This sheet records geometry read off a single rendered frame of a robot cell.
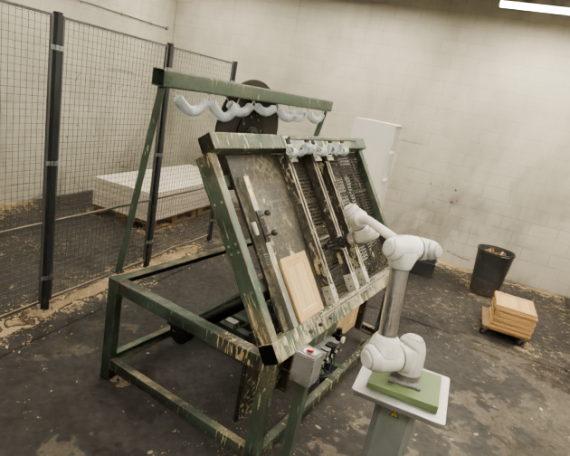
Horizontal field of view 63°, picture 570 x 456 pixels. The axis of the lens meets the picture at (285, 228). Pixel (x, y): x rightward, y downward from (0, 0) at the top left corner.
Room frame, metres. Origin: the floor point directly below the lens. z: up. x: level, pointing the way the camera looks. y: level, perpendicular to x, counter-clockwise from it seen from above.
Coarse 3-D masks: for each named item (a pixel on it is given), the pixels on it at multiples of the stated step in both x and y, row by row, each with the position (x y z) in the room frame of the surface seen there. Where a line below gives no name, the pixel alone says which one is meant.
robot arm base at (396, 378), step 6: (396, 372) 2.34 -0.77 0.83; (390, 378) 2.32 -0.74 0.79; (396, 378) 2.32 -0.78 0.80; (402, 378) 2.31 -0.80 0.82; (408, 378) 2.30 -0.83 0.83; (414, 378) 2.30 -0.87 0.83; (420, 378) 2.40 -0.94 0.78; (396, 384) 2.30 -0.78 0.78; (402, 384) 2.29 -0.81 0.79; (408, 384) 2.29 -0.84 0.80; (414, 384) 2.30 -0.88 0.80; (420, 390) 2.27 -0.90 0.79
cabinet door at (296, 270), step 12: (300, 252) 2.92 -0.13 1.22; (288, 264) 2.74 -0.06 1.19; (300, 264) 2.86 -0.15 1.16; (288, 276) 2.69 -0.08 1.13; (300, 276) 2.80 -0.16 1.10; (312, 276) 2.91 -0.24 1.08; (288, 288) 2.65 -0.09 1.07; (300, 288) 2.74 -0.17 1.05; (312, 288) 2.85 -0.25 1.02; (300, 300) 2.68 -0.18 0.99; (312, 300) 2.79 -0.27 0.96; (300, 312) 2.63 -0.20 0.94; (312, 312) 2.73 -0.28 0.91
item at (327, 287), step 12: (288, 144) 3.21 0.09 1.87; (288, 156) 3.18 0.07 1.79; (300, 156) 3.16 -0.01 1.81; (288, 168) 3.17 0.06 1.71; (288, 180) 3.16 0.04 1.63; (300, 192) 3.15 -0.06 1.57; (300, 204) 3.10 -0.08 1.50; (300, 216) 3.09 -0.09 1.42; (312, 228) 3.08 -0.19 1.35; (312, 240) 3.03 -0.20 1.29; (312, 252) 3.02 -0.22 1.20; (324, 264) 3.01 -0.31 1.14; (324, 276) 2.96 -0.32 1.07; (324, 288) 2.95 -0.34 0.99; (336, 300) 2.92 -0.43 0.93
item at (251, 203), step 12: (240, 180) 2.74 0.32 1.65; (252, 192) 2.74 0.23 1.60; (252, 204) 2.68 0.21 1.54; (252, 216) 2.68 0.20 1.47; (264, 240) 2.62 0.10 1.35; (264, 252) 2.61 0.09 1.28; (276, 264) 2.61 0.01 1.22; (276, 276) 2.56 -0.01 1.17; (276, 288) 2.55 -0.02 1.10; (288, 300) 2.54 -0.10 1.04; (288, 312) 2.50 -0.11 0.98; (288, 324) 2.49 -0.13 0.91
